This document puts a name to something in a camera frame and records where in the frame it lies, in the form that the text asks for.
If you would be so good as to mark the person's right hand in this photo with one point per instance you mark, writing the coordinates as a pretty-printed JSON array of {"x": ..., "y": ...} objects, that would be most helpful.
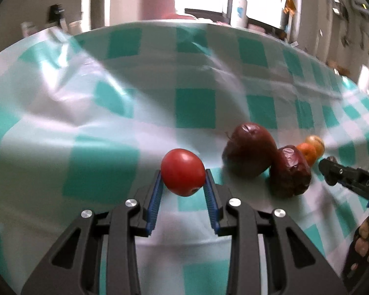
[{"x": 362, "y": 267}]

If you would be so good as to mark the dark red wrinkled date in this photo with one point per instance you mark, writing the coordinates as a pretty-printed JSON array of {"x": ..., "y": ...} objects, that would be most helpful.
[{"x": 290, "y": 173}]

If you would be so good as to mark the yellow hanging bag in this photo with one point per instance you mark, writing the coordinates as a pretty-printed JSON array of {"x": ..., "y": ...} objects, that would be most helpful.
[{"x": 287, "y": 1}]

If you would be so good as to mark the large red tomato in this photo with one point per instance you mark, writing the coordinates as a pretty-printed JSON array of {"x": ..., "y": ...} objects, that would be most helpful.
[{"x": 183, "y": 172}]

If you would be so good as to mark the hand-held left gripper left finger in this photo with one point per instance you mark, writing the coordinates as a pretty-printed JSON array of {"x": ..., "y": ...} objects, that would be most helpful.
[{"x": 153, "y": 202}]

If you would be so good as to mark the small yellow-orange fruit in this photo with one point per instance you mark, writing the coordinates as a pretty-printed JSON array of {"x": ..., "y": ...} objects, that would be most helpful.
[{"x": 316, "y": 144}]

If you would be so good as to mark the green white checked tablecloth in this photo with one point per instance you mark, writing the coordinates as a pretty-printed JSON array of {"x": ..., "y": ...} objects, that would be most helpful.
[{"x": 80, "y": 113}]

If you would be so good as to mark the dark red apple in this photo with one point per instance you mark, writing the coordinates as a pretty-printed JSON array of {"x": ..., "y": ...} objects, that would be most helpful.
[{"x": 249, "y": 150}]

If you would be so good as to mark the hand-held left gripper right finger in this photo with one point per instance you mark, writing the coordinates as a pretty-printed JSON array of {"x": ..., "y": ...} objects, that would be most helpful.
[{"x": 210, "y": 202}]

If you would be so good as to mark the white lotion bottle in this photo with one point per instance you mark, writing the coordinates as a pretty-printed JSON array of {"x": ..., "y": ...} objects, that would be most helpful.
[{"x": 239, "y": 10}]

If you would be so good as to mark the black object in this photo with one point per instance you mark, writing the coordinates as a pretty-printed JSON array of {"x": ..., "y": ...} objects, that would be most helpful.
[{"x": 56, "y": 12}]

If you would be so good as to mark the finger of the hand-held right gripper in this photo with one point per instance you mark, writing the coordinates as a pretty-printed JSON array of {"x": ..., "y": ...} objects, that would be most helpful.
[{"x": 353, "y": 178}]

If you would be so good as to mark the small orange mandarin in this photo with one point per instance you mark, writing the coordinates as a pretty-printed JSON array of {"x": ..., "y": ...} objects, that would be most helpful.
[{"x": 308, "y": 155}]

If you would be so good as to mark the steel thermos flask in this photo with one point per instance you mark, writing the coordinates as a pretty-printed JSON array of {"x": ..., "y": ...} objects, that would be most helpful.
[{"x": 101, "y": 4}]

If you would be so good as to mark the pink lid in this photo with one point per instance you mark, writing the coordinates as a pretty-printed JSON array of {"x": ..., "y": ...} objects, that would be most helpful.
[{"x": 178, "y": 16}]

